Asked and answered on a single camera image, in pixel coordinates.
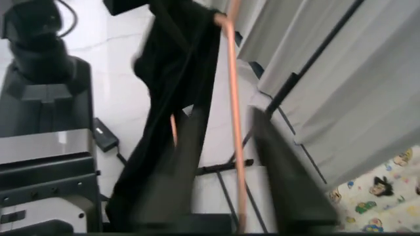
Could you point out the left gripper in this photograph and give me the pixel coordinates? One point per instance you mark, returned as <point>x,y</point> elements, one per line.
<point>124,6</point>

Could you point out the pink clothes hanger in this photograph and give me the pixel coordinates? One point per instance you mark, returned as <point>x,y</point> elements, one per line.
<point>234,98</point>

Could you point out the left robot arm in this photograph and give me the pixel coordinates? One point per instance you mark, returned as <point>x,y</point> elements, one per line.
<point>36,49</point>

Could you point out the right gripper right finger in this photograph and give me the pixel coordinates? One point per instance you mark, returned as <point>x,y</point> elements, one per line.
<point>295,203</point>

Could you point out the black clothes rack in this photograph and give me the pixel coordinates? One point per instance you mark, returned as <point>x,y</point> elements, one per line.
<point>282,91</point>

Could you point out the black garment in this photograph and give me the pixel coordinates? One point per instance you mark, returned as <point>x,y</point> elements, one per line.
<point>177,65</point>

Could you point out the black power adapter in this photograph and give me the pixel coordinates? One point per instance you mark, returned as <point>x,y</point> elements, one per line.
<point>105,134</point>

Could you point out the cream printed garment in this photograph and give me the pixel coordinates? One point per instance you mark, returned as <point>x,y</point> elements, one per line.
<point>377,196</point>

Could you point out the white curtain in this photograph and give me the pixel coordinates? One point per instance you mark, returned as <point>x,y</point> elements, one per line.
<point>361,82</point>

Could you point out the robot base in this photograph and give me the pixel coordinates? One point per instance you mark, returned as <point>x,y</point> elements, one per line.
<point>42,183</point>

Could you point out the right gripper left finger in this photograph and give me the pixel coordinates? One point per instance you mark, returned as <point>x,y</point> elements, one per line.
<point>170,203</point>

